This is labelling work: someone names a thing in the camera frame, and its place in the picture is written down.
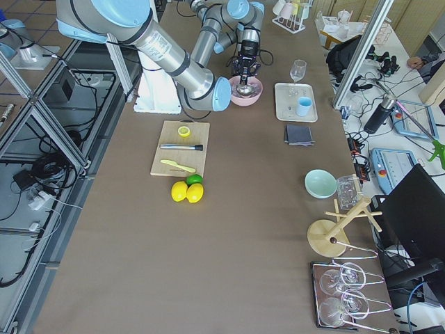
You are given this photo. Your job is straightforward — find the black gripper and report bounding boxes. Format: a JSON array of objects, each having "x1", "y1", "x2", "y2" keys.
[{"x1": 232, "y1": 40, "x2": 261, "y2": 77}]

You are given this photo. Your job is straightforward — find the metal ice scoop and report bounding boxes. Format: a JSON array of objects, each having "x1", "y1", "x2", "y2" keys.
[{"x1": 236, "y1": 75, "x2": 254, "y2": 97}]

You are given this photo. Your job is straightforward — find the pink bowl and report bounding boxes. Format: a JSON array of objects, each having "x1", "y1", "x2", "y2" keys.
[{"x1": 229, "y1": 76, "x2": 263, "y2": 106}]

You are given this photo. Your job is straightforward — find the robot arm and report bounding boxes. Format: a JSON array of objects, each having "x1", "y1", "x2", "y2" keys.
[
  {"x1": 187, "y1": 1, "x2": 265, "y2": 79},
  {"x1": 56, "y1": 1, "x2": 231, "y2": 111}
]

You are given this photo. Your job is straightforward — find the pink upturned plastic cup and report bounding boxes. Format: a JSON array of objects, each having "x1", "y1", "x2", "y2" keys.
[{"x1": 273, "y1": 0, "x2": 293, "y2": 19}]

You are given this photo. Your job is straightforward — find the light blue plastic cup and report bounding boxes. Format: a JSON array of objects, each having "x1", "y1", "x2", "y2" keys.
[{"x1": 296, "y1": 96, "x2": 312, "y2": 117}]

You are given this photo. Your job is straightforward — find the wooden cup tree stand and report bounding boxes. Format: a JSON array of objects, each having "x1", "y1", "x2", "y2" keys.
[{"x1": 307, "y1": 174, "x2": 382, "y2": 258}]

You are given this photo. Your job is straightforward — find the cream tray with rabbit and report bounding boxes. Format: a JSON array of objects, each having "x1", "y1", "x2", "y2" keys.
[{"x1": 275, "y1": 83, "x2": 318, "y2": 122}]

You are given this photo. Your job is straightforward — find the clear wine glass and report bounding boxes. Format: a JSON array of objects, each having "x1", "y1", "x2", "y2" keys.
[{"x1": 289, "y1": 59, "x2": 307, "y2": 96}]

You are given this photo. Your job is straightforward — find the folded grey cloth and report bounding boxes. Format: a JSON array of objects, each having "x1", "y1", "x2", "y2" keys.
[{"x1": 284, "y1": 124, "x2": 314, "y2": 147}]

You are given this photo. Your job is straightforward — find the halved lemon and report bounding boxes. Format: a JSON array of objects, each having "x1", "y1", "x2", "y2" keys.
[{"x1": 177, "y1": 125, "x2": 191, "y2": 138}]

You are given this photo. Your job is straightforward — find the steel muddler black tip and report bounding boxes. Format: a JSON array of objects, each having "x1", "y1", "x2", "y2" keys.
[{"x1": 159, "y1": 143, "x2": 204, "y2": 152}]

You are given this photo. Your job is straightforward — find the bamboo cutting board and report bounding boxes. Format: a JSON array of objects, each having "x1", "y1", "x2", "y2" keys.
[{"x1": 150, "y1": 120, "x2": 210, "y2": 177}]

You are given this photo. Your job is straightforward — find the yellow plastic knife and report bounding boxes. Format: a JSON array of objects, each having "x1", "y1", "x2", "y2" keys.
[{"x1": 160, "y1": 159, "x2": 196, "y2": 173}]

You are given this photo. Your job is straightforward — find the green lime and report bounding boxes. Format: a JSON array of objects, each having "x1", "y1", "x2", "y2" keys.
[{"x1": 186, "y1": 174, "x2": 203, "y2": 186}]

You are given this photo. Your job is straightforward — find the upper whole lemon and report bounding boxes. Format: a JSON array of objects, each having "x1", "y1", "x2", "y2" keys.
[{"x1": 186, "y1": 183, "x2": 204, "y2": 203}]

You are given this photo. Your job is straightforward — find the whole lemon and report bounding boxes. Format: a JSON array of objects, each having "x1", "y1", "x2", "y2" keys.
[
  {"x1": 186, "y1": 183, "x2": 204, "y2": 203},
  {"x1": 170, "y1": 181, "x2": 188, "y2": 202}
]

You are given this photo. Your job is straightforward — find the pale green bowl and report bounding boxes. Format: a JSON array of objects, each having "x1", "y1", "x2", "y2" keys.
[{"x1": 305, "y1": 169, "x2": 337, "y2": 199}]

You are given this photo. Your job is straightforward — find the lower whole lemon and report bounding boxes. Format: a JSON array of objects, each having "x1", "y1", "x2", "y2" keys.
[{"x1": 170, "y1": 181, "x2": 188, "y2": 202}]

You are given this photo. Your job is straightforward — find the black thermos bottle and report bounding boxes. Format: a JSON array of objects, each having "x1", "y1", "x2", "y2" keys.
[{"x1": 364, "y1": 95, "x2": 396, "y2": 134}]

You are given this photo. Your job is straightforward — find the clear glass on stand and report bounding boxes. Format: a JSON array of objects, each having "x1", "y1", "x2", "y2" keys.
[{"x1": 337, "y1": 175, "x2": 359, "y2": 210}]

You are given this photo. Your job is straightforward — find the blue teach pendant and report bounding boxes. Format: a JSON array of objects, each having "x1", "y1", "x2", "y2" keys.
[{"x1": 371, "y1": 148, "x2": 416, "y2": 195}]

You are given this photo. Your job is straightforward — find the black office chair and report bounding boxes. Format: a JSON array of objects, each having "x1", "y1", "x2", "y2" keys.
[{"x1": 370, "y1": 164, "x2": 444, "y2": 305}]

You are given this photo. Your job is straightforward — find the hanging wine glass far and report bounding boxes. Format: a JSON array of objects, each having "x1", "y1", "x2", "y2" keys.
[{"x1": 319, "y1": 262, "x2": 385, "y2": 296}]

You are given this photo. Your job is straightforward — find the hanging wine glass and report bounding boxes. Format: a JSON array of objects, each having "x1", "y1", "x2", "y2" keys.
[
  {"x1": 318, "y1": 289, "x2": 392, "y2": 333},
  {"x1": 319, "y1": 262, "x2": 385, "y2": 296}
]

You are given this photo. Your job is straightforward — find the hanging wine glass near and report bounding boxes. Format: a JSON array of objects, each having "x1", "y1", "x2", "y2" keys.
[{"x1": 318, "y1": 289, "x2": 392, "y2": 333}]

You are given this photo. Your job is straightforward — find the white wire cup rack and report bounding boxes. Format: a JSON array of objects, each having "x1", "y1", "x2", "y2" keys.
[{"x1": 273, "y1": 0, "x2": 313, "y2": 34}]

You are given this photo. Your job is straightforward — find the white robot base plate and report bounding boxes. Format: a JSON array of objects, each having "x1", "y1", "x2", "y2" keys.
[{"x1": 134, "y1": 51, "x2": 181, "y2": 115}]

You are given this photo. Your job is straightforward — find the aluminium frame post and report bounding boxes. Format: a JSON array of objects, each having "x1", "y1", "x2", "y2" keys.
[{"x1": 332, "y1": 0, "x2": 394, "y2": 110}]

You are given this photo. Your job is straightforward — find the black frame glass rack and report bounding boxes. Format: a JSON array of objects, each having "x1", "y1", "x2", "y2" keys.
[{"x1": 311, "y1": 262, "x2": 398, "y2": 333}]

